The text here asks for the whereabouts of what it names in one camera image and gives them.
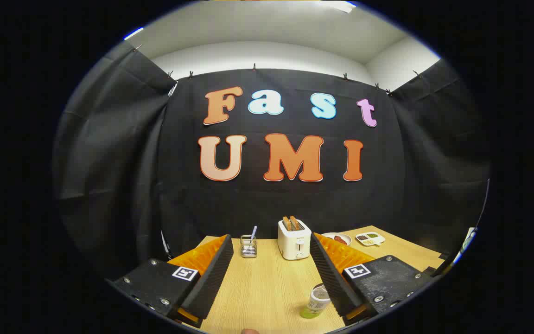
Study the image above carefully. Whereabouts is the wooden table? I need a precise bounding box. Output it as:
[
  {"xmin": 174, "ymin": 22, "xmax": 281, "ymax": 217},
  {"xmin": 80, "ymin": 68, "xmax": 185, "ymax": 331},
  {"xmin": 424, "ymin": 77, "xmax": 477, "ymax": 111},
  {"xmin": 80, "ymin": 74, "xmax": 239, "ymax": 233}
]
[{"xmin": 200, "ymin": 225, "xmax": 446, "ymax": 334}]

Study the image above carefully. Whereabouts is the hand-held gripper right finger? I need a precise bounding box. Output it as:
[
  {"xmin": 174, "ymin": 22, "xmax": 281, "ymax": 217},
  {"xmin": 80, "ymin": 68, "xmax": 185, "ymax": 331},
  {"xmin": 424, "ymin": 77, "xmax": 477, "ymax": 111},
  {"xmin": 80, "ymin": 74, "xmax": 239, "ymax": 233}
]
[{"xmin": 310, "ymin": 232, "xmax": 437, "ymax": 325}]

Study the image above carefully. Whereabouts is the round white plate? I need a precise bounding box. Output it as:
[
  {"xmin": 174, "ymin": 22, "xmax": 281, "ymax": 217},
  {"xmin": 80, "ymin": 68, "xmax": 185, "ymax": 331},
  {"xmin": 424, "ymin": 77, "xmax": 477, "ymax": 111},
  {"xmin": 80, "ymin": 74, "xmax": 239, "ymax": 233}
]
[{"xmin": 322, "ymin": 232, "xmax": 352, "ymax": 246}]

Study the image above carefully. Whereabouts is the white toaster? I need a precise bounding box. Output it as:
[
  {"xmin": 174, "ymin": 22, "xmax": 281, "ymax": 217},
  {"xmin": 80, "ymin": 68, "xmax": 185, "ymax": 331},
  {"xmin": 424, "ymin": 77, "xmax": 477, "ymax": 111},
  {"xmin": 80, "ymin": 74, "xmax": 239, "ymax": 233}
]
[{"xmin": 278, "ymin": 219, "xmax": 312, "ymax": 260}]

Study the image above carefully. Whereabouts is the white divided spice dish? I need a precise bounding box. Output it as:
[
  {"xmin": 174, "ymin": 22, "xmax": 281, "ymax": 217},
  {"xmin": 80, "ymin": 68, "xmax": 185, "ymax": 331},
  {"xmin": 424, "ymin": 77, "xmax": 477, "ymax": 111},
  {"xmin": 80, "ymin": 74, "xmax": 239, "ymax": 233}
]
[{"xmin": 356, "ymin": 232, "xmax": 386, "ymax": 246}]

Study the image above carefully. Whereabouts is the wire mesh utensil holder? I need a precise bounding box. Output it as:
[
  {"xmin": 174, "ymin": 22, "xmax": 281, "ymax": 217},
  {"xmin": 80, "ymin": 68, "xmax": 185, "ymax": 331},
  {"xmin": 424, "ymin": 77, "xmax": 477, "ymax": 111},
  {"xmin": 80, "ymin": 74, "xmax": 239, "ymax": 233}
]
[{"xmin": 240, "ymin": 235, "xmax": 258, "ymax": 258}]

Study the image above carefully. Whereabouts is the white plastic object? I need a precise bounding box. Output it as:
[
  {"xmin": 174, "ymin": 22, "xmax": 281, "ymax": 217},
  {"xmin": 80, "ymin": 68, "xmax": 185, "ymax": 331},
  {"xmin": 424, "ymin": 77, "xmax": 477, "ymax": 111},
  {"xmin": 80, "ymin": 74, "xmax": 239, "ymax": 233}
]
[{"xmin": 452, "ymin": 227, "xmax": 477, "ymax": 265}]

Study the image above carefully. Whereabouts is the black backdrop cloth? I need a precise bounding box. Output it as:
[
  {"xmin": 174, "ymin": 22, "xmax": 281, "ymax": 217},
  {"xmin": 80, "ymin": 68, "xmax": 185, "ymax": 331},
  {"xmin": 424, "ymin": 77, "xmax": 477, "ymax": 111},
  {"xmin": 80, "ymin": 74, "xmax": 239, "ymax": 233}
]
[{"xmin": 53, "ymin": 42, "xmax": 491, "ymax": 279}]

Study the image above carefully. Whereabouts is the clear bottle with white label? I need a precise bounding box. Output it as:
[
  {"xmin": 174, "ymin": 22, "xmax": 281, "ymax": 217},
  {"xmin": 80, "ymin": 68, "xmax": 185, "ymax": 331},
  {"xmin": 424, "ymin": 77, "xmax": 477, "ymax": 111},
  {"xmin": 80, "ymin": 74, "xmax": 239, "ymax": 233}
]
[{"xmin": 300, "ymin": 283, "xmax": 331, "ymax": 319}]

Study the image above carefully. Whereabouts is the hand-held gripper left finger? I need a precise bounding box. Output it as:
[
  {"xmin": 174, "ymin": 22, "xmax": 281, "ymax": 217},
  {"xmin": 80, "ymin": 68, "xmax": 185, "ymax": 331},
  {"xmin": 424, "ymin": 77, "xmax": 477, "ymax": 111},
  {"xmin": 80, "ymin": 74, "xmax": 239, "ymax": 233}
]
[{"xmin": 106, "ymin": 234, "xmax": 234, "ymax": 329}]

